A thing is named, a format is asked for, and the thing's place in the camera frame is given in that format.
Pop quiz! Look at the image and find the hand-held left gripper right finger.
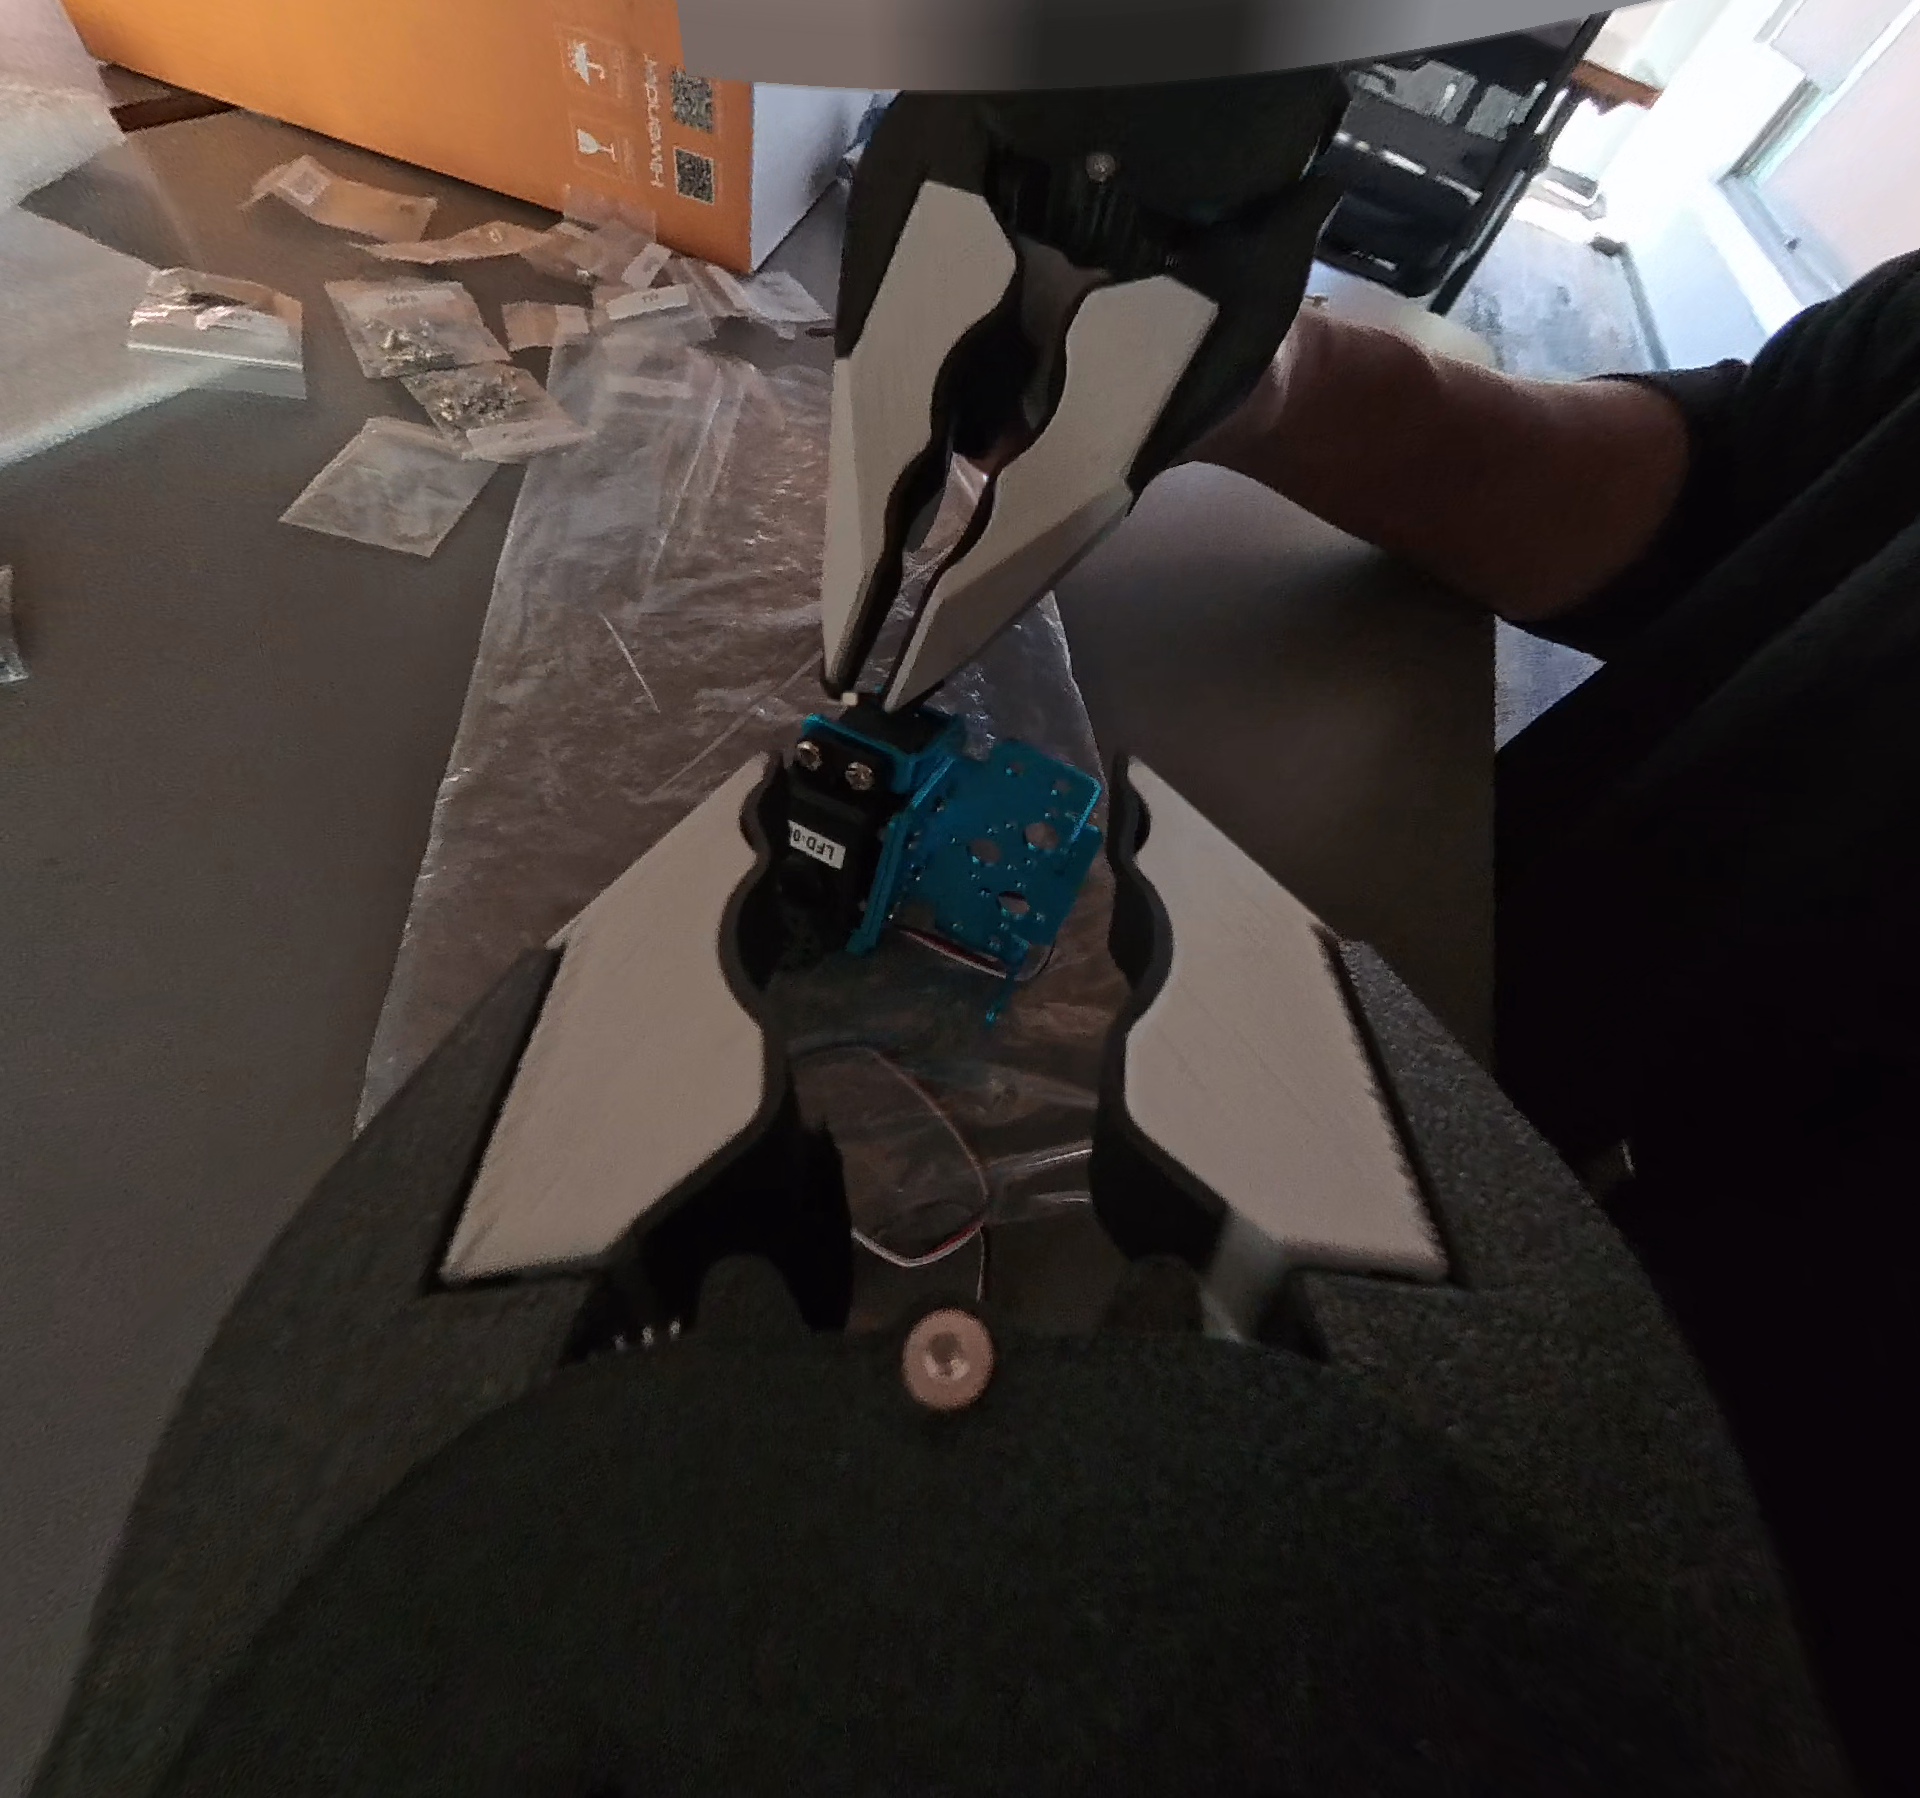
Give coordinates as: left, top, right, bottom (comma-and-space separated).
1102, 754, 1455, 1348

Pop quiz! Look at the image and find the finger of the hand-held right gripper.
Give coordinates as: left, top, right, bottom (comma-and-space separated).
892, 280, 1225, 712
823, 173, 1027, 694

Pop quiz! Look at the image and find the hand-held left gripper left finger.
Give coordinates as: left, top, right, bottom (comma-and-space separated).
432, 754, 787, 1289

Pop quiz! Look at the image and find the red white servo cable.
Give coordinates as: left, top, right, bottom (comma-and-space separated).
787, 928, 1090, 1298

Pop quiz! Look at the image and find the black servo with blue bracket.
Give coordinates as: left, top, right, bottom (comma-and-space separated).
764, 709, 1113, 1035

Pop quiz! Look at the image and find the black metal chair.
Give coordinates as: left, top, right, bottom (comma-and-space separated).
1321, 11, 1615, 316

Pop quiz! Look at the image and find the large clear plastic bag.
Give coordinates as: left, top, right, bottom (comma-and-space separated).
353, 328, 1143, 1319

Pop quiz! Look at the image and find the pile of small screw bags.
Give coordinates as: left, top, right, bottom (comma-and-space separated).
241, 153, 834, 562

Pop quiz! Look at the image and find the orange cardboard box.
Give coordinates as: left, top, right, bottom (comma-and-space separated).
0, 0, 888, 277

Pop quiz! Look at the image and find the bright window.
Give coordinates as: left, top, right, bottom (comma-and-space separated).
1560, 0, 1920, 329

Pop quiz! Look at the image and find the small bag with black parts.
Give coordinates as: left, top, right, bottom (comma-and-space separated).
127, 264, 310, 368

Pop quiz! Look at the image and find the white foam sheet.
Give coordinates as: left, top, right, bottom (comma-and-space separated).
0, 0, 310, 465

